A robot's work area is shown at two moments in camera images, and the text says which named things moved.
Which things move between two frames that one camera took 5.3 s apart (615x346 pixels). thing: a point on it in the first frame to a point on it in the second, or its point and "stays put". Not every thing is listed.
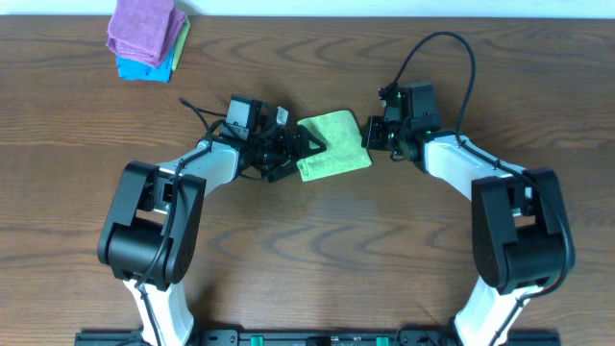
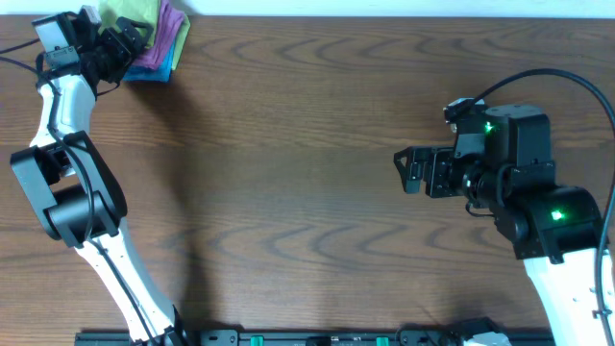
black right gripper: [376, 133] to [433, 173]
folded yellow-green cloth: [181, 44] stays put
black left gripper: [294, 145] to [117, 43]
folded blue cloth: [135, 70] stays put
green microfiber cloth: [341, 135] to [144, 12]
